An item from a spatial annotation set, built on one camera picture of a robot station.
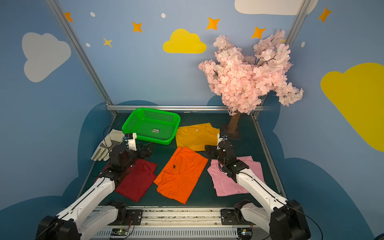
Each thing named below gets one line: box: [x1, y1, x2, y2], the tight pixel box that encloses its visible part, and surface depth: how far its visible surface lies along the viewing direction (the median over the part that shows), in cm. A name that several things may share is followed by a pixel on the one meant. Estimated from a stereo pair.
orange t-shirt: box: [153, 146, 209, 204], surface depth 90 cm
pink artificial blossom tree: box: [198, 29, 304, 134], surface depth 69 cm
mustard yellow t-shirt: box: [176, 122, 221, 152], surface depth 110 cm
